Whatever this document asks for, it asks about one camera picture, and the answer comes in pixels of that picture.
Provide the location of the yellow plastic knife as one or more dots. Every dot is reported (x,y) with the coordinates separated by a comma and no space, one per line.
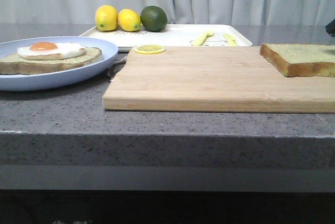
(231,40)

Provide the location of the left yellow lemon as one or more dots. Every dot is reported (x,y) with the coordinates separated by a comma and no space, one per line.
(106,18)

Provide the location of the yellow lemon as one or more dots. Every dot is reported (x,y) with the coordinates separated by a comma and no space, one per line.
(129,20)
(106,18)

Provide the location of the green lime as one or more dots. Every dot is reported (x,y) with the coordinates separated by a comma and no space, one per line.
(153,18)

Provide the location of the wooden cutting board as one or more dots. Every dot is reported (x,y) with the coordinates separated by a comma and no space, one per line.
(217,79)

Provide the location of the yellow plastic spoon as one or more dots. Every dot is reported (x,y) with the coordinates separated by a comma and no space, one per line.
(201,39)

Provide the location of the metal cutting board handle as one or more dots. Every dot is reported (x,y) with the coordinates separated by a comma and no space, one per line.
(112,70)

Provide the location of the light blue round plate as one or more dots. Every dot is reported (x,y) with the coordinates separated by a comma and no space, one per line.
(36,82)

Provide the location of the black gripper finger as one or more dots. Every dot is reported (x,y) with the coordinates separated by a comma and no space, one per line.
(330,28)

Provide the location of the white rectangular tray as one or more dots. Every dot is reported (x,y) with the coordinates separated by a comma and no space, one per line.
(180,35)

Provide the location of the fried egg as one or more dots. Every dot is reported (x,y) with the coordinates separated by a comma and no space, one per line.
(51,51)

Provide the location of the right yellow lemon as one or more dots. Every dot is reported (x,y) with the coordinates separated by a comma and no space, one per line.
(129,20)

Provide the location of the lemon slice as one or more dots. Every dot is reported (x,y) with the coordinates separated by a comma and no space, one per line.
(149,49)

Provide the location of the bread slice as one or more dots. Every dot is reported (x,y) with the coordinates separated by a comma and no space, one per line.
(299,59)
(14,64)

